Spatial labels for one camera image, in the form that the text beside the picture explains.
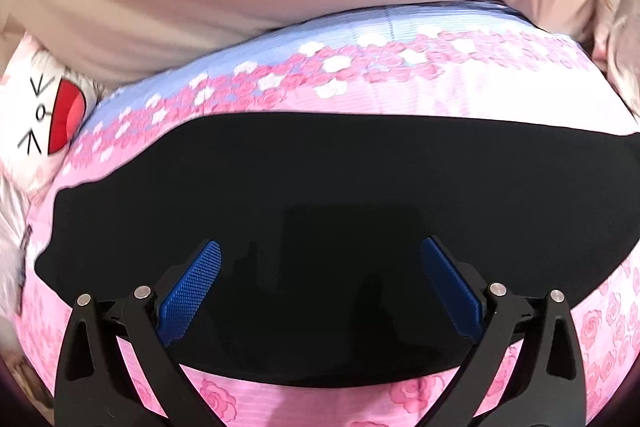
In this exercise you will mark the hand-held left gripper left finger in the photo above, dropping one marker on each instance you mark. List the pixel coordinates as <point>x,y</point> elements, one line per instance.
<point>192,287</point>

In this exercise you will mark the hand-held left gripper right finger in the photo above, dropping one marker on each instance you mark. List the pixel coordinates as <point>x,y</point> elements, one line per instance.
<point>450,287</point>

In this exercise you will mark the black pants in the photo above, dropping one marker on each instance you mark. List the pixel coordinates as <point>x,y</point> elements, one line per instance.
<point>320,177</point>

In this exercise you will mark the pink floral bed sheet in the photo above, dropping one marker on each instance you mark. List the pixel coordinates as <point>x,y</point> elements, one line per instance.
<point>450,77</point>

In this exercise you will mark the white cat face pillow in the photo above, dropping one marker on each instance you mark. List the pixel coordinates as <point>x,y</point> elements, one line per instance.
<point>30,107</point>

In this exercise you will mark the cream floral cloth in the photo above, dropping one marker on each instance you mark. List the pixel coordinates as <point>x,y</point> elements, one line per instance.
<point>620,32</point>

